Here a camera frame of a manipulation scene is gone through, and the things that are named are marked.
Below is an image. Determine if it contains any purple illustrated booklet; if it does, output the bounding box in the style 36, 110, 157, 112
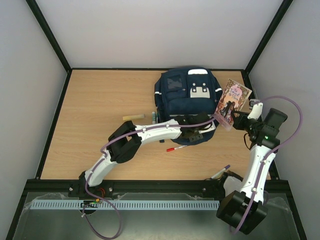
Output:
213, 78, 252, 131

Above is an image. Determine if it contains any navy blue backpack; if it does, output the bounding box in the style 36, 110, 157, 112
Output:
153, 65, 223, 146

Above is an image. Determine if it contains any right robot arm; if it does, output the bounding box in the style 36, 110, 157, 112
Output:
216, 108, 288, 235

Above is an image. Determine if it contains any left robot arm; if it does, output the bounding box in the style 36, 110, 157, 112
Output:
79, 112, 216, 187

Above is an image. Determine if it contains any red capped white pen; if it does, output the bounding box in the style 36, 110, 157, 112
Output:
166, 145, 188, 152

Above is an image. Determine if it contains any green whiteboard marker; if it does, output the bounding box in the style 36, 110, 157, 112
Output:
151, 111, 156, 124

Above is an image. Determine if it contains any purple capped white pen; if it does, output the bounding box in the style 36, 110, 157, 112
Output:
209, 164, 230, 180

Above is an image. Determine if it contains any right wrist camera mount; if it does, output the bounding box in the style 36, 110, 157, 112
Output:
247, 99, 263, 120

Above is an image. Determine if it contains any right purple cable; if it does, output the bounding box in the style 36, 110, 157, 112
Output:
229, 95, 304, 235

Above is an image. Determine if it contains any purple cable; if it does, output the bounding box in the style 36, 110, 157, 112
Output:
229, 95, 304, 235
84, 117, 217, 239

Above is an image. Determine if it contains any grey slotted cable duct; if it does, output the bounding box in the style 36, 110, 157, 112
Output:
29, 199, 220, 211

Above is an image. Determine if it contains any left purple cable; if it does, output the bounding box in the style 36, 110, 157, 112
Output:
84, 117, 217, 239

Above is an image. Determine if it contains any black aluminium frame rail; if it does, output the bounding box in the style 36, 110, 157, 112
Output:
24, 178, 288, 198

